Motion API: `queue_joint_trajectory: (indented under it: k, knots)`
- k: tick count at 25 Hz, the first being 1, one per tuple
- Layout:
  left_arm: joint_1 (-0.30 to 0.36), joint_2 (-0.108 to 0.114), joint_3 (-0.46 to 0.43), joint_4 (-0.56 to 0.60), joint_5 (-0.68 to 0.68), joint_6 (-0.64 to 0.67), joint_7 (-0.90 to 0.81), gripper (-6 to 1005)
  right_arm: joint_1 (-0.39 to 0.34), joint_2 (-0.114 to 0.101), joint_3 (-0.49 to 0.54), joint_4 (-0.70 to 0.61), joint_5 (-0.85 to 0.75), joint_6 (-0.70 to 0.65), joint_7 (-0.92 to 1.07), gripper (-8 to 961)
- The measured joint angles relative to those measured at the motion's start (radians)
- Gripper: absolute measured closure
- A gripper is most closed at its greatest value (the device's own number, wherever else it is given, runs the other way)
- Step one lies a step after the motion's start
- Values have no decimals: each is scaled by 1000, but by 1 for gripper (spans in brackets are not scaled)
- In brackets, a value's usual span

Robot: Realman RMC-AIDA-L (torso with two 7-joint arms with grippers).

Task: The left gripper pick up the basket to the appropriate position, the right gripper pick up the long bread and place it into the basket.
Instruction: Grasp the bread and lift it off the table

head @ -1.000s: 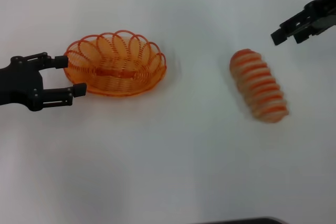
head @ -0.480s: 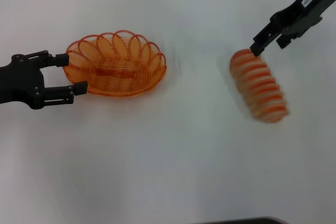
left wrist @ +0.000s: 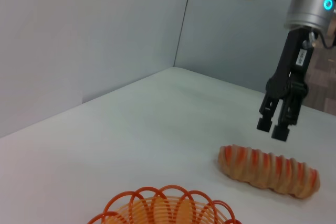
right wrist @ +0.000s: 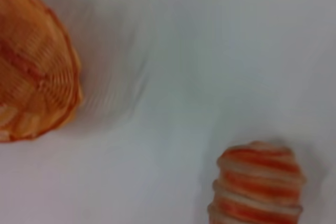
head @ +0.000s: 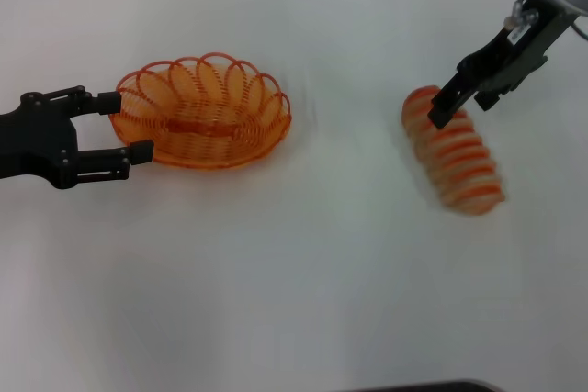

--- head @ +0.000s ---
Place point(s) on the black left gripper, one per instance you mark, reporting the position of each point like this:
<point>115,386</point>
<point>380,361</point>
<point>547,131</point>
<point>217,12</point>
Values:
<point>37,144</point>

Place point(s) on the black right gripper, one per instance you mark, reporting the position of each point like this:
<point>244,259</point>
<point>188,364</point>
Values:
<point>500,50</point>

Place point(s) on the striped bread loaf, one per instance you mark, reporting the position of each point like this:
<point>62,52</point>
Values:
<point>459,167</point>

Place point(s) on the orange woven plastic basket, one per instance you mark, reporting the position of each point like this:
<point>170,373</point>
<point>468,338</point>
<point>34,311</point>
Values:
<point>206,135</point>

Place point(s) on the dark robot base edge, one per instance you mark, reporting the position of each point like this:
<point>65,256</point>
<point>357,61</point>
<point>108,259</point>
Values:
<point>427,387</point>

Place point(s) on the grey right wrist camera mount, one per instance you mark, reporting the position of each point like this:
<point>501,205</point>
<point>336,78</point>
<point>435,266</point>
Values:
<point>519,66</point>

